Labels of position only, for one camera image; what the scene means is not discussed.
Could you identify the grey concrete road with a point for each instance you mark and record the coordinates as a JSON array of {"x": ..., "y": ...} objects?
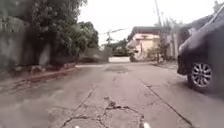
[{"x": 116, "y": 90}]

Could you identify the yellow house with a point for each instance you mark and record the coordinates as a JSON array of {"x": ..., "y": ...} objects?
[{"x": 145, "y": 42}]

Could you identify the trees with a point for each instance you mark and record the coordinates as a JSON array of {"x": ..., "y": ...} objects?
[{"x": 56, "y": 30}]

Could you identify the utility pole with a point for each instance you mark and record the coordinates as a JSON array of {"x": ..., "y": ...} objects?
[{"x": 158, "y": 16}]

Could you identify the raised kerb strip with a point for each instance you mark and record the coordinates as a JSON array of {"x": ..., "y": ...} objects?
[{"x": 40, "y": 76}]

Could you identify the dark car with alloy wheel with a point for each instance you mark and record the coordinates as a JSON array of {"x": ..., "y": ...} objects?
[{"x": 206, "y": 50}]

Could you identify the white low wall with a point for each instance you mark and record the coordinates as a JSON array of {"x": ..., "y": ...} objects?
[{"x": 119, "y": 59}]

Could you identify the grey wall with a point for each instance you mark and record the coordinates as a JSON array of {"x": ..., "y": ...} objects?
[{"x": 16, "y": 46}]

